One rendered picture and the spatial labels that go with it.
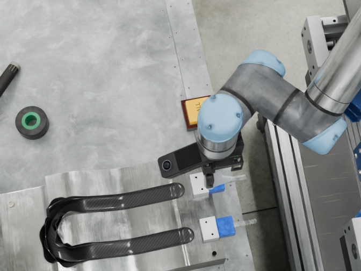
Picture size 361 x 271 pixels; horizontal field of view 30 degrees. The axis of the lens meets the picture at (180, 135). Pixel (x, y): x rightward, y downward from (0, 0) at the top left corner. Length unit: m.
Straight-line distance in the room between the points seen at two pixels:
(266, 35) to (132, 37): 1.02
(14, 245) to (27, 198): 0.11
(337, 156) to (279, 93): 1.21
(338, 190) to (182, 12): 0.87
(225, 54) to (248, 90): 1.52
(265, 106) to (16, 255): 0.73
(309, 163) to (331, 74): 1.23
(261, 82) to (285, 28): 1.59
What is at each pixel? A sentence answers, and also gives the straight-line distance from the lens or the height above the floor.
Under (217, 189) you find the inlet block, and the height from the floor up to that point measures 0.90.
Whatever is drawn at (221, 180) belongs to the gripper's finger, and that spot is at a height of 1.05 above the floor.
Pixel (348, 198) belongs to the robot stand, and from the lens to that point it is 2.35.
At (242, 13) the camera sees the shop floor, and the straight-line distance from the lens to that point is 2.79.
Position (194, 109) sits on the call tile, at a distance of 1.71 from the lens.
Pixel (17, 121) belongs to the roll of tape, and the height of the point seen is 0.84.
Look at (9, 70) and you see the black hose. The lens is 1.81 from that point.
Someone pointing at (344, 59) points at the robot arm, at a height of 1.43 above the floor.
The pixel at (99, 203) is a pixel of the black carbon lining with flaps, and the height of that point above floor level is 0.90.
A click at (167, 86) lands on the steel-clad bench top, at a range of 1.77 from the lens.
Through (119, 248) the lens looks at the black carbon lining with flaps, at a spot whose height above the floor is 0.89.
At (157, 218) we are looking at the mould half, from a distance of 1.58.
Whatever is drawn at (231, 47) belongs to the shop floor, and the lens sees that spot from 2.72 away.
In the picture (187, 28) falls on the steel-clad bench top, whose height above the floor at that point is 0.80.
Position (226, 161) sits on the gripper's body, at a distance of 1.34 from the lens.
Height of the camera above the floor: 2.43
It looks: 71 degrees down
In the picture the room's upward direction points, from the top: 1 degrees counter-clockwise
